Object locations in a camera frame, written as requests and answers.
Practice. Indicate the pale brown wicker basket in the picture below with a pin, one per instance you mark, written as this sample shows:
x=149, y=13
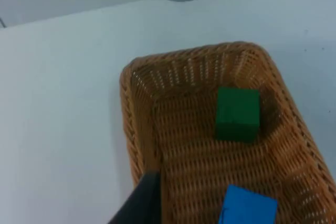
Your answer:
x=189, y=161

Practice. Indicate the green cube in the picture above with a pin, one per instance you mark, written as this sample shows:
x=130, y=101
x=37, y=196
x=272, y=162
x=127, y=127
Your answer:
x=236, y=113

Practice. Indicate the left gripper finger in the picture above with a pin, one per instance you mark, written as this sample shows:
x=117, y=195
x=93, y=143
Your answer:
x=145, y=203

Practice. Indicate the blue cube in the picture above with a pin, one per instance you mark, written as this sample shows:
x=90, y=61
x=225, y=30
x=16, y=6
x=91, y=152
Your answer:
x=244, y=205

